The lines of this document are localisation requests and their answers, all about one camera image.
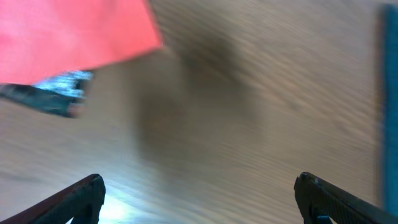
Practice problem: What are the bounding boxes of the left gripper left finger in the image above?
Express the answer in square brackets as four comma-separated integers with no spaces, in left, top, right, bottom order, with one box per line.
[1,174,106,224]

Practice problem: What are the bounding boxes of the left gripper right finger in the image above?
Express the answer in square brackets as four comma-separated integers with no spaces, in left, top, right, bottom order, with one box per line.
[294,172,397,224]

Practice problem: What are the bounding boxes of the dark blue denim shorts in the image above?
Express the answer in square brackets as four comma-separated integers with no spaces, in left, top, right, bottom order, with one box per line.
[382,4,397,216]

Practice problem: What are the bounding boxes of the folded black printed t-shirt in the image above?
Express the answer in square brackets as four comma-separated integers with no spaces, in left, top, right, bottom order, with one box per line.
[1,70,94,118]

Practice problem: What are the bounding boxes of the folded red t-shirt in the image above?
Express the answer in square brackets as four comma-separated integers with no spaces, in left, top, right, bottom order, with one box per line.
[1,0,162,85]

